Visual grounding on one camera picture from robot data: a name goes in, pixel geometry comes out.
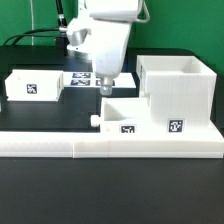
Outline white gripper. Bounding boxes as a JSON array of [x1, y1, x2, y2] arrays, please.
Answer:
[[92, 20, 131, 94]]

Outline white front drawer box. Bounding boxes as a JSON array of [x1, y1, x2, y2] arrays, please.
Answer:
[[90, 98, 150, 134]]

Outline white drawer box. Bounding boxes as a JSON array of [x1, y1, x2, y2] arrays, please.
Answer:
[[5, 69, 64, 101], [90, 98, 150, 134]]

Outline white drawer cabinet housing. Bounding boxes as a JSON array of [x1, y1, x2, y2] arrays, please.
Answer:
[[136, 55, 217, 132]]

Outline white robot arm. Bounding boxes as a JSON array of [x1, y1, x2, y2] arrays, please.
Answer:
[[66, 0, 150, 96]]

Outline white marker tag plate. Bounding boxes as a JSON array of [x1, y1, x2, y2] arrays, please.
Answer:
[[63, 72, 136, 88]]

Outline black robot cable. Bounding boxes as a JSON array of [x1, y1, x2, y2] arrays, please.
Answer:
[[2, 0, 74, 46]]

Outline white L-shaped fixture wall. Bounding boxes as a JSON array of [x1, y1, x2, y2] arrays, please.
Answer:
[[0, 124, 224, 158]]

